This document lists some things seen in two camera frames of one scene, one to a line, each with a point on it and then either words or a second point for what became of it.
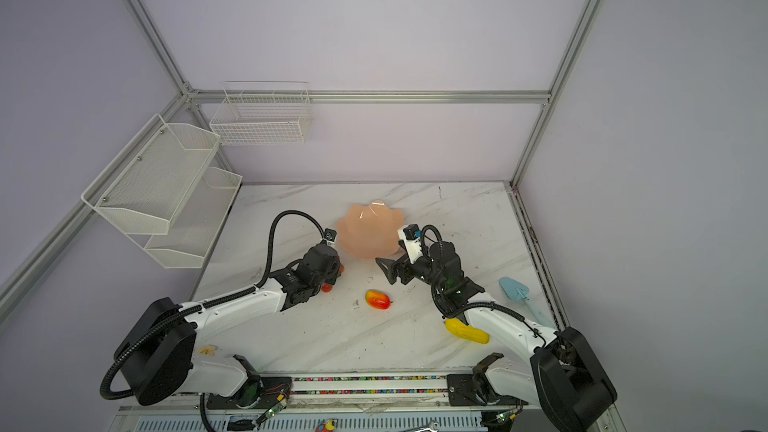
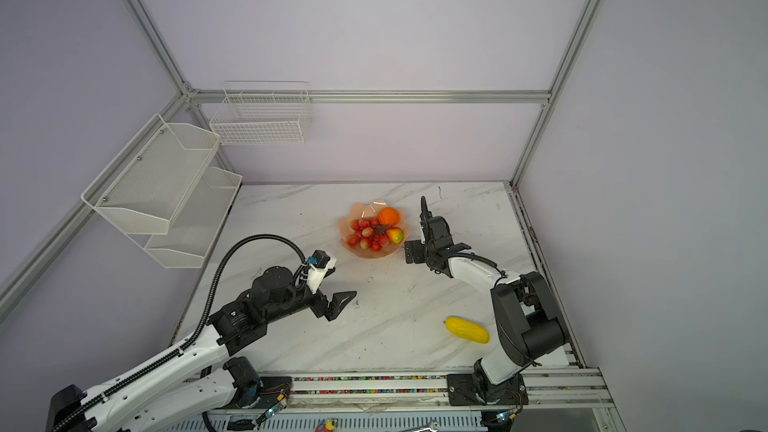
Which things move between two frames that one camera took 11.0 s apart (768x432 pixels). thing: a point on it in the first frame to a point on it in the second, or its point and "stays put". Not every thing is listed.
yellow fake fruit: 466,332 stays put
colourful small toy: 327,426 stays put
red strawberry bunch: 327,287 to 368,234
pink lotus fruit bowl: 370,231 stays put
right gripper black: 392,273 to 415,247
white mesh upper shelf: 149,182 stays put
